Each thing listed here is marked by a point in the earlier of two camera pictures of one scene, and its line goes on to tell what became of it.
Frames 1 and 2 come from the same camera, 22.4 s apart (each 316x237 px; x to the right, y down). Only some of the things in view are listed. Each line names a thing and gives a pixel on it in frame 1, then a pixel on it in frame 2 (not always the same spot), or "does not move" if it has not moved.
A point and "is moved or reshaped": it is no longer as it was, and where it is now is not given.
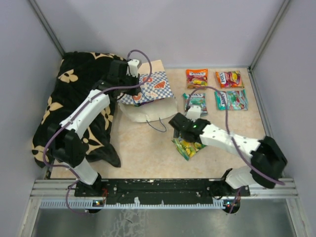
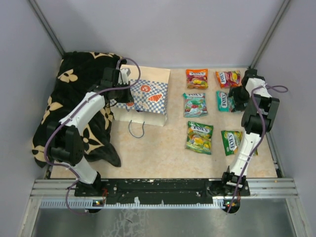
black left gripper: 134,91 -> 128,98
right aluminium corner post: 250,69 does not move
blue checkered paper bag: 156,101 is moved or reshaped
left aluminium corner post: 47,27 does not move
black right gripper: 177,133 -> 238,104
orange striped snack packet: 196,78 does not move
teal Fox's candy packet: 231,100 does not move
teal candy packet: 198,99 does not move
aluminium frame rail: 65,188 does not move
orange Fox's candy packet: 229,79 does not move
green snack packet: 187,149 is moved or reshaped
